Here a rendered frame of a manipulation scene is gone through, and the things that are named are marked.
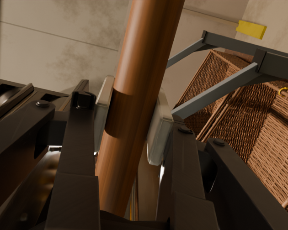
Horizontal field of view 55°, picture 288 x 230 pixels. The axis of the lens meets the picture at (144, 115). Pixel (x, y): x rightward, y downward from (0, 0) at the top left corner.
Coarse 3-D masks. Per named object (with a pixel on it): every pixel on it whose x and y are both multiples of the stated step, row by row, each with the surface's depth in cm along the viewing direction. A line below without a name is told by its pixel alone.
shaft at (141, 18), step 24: (144, 0) 15; (168, 0) 15; (144, 24) 16; (168, 24) 16; (144, 48) 16; (168, 48) 17; (120, 72) 17; (144, 72) 16; (120, 96) 17; (144, 96) 17; (120, 120) 18; (144, 120) 18; (120, 144) 18; (96, 168) 20; (120, 168) 19; (120, 192) 20; (120, 216) 21
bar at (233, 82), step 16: (208, 32) 98; (192, 48) 101; (208, 48) 102; (240, 48) 100; (256, 48) 100; (256, 64) 55; (272, 64) 54; (224, 80) 57; (240, 80) 56; (256, 80) 57; (272, 80) 57; (208, 96) 57; (176, 112) 58; (192, 112) 58; (128, 208) 36
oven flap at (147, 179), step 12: (144, 144) 140; (144, 156) 129; (144, 168) 119; (156, 168) 118; (144, 180) 111; (156, 180) 110; (144, 192) 104; (156, 192) 103; (144, 204) 97; (156, 204) 97; (144, 216) 92
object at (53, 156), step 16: (48, 160) 92; (32, 176) 77; (48, 176) 93; (16, 192) 66; (32, 192) 78; (48, 192) 95; (0, 208) 60; (16, 208) 67; (32, 208) 79; (0, 224) 58; (16, 224) 68; (32, 224) 80
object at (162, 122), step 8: (160, 88) 21; (160, 96) 19; (160, 104) 17; (160, 112) 16; (168, 112) 16; (152, 120) 18; (160, 120) 15; (168, 120) 15; (152, 128) 17; (160, 128) 15; (168, 128) 15; (152, 136) 17; (160, 136) 15; (152, 144) 16; (160, 144) 16; (152, 152) 16; (160, 152) 16; (152, 160) 16; (160, 160) 16
